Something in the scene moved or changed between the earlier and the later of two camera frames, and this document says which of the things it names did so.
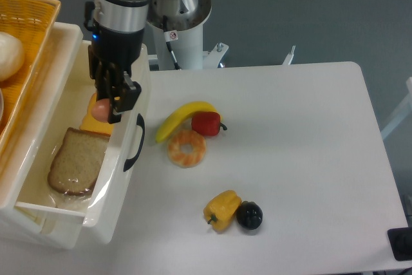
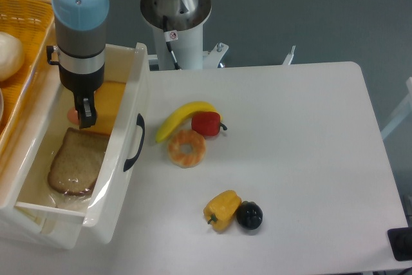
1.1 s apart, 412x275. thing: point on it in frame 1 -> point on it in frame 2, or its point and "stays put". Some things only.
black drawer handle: [140, 121] stays put
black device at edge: [400, 240] stays put
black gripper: [120, 50] -> [84, 82]
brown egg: [100, 109] -> [73, 116]
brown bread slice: [78, 162] stays put
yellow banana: [181, 113] stays put
